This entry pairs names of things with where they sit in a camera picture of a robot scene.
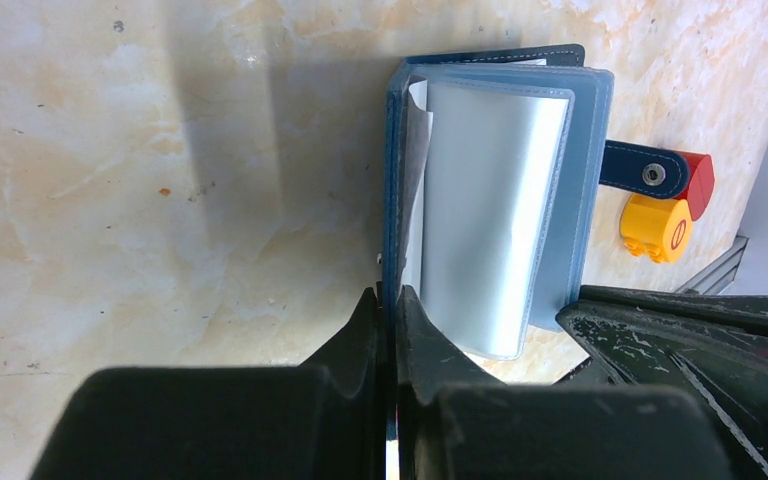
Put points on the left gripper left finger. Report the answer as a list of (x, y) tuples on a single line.
[(322, 419)]

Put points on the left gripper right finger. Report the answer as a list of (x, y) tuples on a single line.
[(456, 421)]

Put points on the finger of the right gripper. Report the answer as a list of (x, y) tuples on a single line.
[(724, 369), (746, 313)]

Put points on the navy blue card holder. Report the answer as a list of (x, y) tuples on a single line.
[(492, 164)]

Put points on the yellow round toy block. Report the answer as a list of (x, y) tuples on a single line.
[(658, 228)]

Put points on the red toy block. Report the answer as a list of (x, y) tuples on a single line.
[(700, 187)]

